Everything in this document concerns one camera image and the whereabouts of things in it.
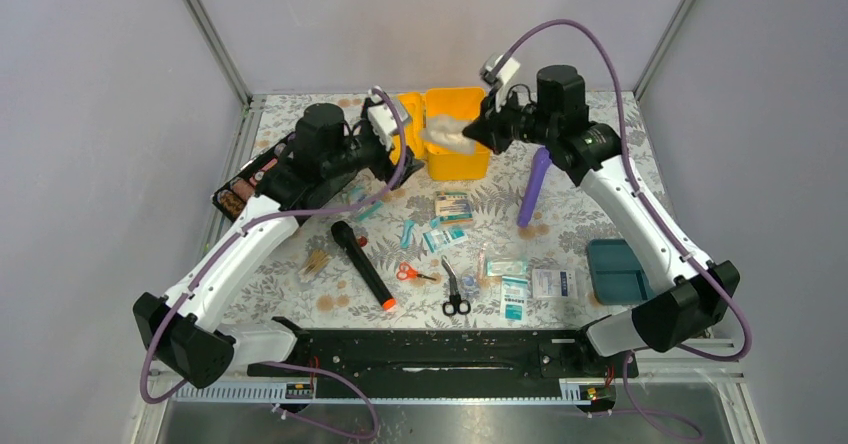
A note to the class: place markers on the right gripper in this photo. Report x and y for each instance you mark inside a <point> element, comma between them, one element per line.
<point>488,127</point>

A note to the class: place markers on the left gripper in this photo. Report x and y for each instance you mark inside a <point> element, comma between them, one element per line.
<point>385,169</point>

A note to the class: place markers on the boxed bandage pack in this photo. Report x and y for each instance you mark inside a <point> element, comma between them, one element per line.
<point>453,207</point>

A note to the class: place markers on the wooden sticks bundle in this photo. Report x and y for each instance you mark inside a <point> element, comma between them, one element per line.
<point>314,264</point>

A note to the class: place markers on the white blue medicine packet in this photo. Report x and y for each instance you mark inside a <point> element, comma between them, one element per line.
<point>553,284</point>

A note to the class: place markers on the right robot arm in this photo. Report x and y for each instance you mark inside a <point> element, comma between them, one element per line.
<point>690,288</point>

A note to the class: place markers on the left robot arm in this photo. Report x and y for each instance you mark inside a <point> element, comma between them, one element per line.
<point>291,181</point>

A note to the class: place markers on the yellow plastic kit box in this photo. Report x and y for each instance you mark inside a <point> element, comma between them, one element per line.
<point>459,102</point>

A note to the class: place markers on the purple cylindrical tube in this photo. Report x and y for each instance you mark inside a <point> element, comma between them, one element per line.
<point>540,163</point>

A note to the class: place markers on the small teal wrapped item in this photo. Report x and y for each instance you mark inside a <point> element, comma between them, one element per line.
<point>407,233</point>

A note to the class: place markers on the black flashlight orange tip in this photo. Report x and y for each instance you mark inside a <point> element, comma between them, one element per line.
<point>345,238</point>

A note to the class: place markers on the teal gauze packet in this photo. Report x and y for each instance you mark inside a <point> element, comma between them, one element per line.
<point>438,240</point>

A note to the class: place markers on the clear bag blue tape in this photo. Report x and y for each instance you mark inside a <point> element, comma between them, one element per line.
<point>474,281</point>

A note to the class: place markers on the black bandage shears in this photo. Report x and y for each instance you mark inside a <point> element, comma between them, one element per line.
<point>455,303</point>

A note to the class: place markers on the black poker chip case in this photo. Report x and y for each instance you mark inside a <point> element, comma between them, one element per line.
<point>231,198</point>

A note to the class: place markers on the teal dressing packet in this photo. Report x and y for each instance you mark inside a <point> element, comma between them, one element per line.
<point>514,295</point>

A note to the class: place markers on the teal plastic tray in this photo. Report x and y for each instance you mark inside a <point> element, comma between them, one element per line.
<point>616,275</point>

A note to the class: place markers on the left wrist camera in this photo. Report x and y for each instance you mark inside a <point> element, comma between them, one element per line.
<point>383,121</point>

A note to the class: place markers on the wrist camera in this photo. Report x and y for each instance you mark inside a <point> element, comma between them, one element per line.
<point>383,121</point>
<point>498,71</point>

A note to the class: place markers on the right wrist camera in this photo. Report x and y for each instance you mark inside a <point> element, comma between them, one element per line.
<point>498,71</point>

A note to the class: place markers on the orange handled small scissors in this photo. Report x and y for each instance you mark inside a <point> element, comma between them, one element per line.
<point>406,272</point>

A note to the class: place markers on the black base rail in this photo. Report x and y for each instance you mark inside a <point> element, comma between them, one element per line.
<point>435,364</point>

